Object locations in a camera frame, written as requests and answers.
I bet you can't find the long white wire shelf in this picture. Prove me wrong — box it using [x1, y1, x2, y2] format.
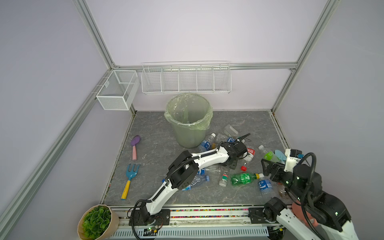
[141, 61, 232, 95]

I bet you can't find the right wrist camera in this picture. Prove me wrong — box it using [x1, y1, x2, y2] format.
[284, 149, 304, 173]

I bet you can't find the purple pink brush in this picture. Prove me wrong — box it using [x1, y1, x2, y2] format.
[131, 135, 141, 161]

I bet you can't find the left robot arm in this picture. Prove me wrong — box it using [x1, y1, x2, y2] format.
[130, 141, 248, 227]

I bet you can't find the small white mesh basket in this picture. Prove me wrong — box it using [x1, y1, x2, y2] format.
[96, 70, 140, 111]

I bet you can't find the green label bottle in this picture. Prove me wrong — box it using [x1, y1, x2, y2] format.
[259, 145, 281, 163]

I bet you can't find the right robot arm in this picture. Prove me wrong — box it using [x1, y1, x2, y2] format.
[261, 153, 358, 240]

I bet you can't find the green mesh trash bin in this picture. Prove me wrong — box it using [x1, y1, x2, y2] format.
[164, 93, 213, 149]

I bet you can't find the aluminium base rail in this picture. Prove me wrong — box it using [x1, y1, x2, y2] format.
[110, 204, 289, 229]

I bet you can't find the red label bottle red cap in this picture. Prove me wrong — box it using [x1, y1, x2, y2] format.
[241, 147, 256, 172]

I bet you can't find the potted green plant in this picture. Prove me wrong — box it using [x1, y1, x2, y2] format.
[77, 205, 120, 240]

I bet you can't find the green soda bottle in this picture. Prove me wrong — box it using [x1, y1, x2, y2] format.
[231, 173, 260, 186]

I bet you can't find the blue label bottle near bin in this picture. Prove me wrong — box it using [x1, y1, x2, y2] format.
[198, 133, 216, 153]

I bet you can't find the blue yellow garden fork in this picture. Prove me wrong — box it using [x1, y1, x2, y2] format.
[121, 164, 141, 200]

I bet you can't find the clear square bottle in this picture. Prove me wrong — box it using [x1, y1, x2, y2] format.
[224, 125, 239, 139]

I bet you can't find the light blue trowel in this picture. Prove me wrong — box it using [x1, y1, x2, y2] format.
[275, 150, 287, 164]

